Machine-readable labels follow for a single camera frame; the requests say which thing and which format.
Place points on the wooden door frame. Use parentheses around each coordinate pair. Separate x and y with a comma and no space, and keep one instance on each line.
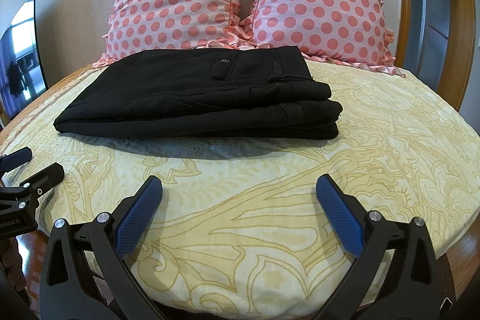
(435,39)

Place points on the black flat television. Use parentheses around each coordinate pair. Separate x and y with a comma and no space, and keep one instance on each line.
(22,75)

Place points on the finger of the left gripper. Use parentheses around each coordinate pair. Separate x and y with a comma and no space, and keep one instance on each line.
(38,185)
(9,162)

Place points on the pink polka dot pillow right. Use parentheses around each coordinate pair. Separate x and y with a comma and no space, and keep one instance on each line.
(344,32)

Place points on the yellow patterned bed cover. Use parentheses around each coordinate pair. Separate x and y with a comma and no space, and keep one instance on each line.
(239,232)

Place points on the black pants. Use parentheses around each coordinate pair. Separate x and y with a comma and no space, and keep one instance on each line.
(205,93)

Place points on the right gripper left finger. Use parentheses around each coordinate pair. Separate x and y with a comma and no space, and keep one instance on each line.
(84,275)

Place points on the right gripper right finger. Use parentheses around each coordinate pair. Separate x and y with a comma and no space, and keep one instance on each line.
(410,289)

